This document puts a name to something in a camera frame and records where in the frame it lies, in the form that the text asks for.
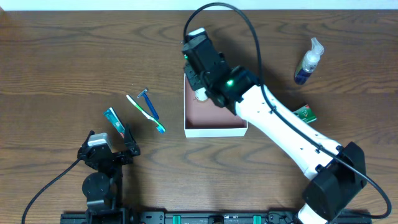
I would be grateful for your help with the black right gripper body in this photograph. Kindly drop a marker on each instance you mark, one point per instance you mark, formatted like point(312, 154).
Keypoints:
point(191, 75)

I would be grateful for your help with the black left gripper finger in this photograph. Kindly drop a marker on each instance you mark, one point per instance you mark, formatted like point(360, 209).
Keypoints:
point(129, 141)
point(89, 135)

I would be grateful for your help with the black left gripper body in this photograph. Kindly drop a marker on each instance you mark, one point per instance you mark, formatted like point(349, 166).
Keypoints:
point(113, 157)

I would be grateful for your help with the white cream tube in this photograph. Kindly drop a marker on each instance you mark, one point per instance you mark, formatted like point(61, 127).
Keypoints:
point(200, 94)

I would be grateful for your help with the clear spray bottle blue liquid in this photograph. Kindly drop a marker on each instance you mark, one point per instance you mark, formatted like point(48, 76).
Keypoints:
point(309, 62)

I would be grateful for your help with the green soap bar packet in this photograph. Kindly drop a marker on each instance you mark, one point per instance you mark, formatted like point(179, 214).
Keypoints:
point(306, 114)

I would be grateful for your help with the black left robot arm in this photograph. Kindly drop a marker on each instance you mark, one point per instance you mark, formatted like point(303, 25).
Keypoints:
point(104, 188)

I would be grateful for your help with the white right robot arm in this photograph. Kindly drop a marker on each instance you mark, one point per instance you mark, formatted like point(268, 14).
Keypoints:
point(336, 173)

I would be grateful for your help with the green toothpaste tube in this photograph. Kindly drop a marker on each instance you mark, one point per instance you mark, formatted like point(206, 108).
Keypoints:
point(112, 117)

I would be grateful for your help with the green white toothbrush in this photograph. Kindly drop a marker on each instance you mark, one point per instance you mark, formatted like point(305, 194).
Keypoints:
point(159, 126)

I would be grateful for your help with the blue disposable razor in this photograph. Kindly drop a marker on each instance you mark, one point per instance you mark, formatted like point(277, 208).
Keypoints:
point(143, 94)

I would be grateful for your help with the white cardboard box pink inside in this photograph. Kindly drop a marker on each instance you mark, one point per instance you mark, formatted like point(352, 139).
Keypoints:
point(202, 119)

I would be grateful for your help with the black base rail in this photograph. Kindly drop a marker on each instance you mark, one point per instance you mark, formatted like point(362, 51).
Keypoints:
point(273, 217)

